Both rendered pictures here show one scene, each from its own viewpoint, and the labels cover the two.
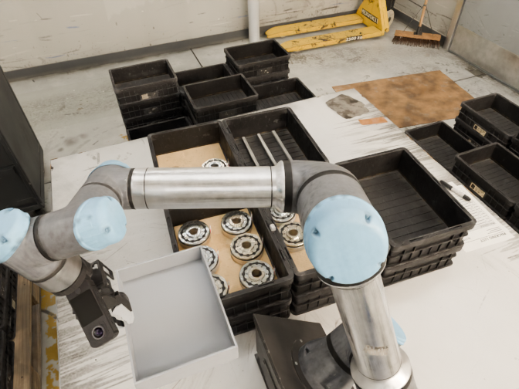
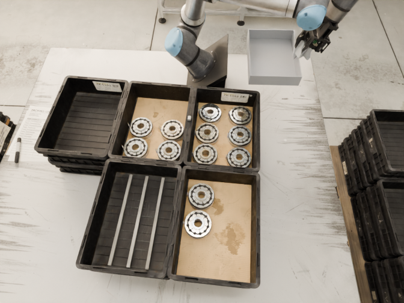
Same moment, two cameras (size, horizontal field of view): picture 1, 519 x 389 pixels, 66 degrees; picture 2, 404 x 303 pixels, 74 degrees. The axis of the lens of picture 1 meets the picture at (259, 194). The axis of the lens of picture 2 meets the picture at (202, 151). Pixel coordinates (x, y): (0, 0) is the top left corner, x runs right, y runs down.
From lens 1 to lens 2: 138 cm
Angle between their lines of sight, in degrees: 71
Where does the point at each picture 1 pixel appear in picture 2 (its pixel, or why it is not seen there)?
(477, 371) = (128, 65)
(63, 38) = not seen: outside the picture
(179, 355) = (272, 45)
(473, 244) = not seen: hidden behind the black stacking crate
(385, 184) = (73, 148)
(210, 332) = (255, 48)
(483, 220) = (30, 122)
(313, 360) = (207, 56)
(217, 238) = (222, 153)
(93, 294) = not seen: hidden behind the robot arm
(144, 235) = (270, 214)
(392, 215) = (95, 122)
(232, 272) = (222, 126)
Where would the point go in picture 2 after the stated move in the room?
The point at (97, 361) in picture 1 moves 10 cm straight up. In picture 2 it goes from (306, 134) to (313, 124)
